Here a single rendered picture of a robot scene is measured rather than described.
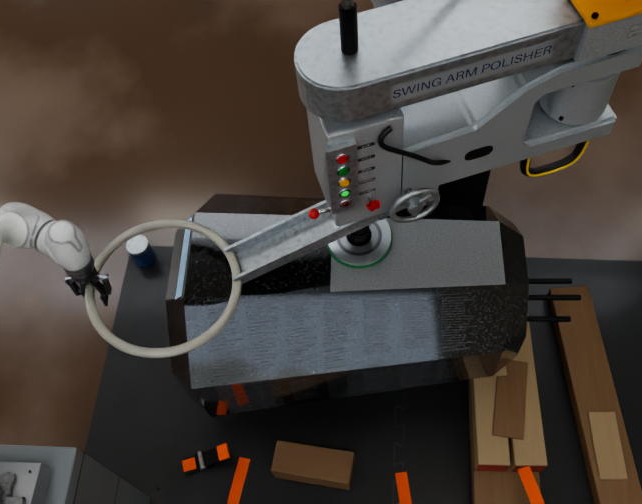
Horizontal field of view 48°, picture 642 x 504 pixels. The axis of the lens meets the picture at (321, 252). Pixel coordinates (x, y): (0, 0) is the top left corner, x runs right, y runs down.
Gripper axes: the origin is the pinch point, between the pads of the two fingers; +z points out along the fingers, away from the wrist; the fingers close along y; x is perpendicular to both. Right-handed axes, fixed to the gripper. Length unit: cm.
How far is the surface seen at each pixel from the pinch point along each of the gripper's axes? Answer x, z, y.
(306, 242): 6, -22, 68
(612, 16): 15, -100, 137
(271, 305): -5, 0, 57
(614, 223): 63, 63, 209
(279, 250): 8, -14, 60
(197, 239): 20.5, -1.6, 31.6
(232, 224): 25, -3, 43
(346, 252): 10, -8, 81
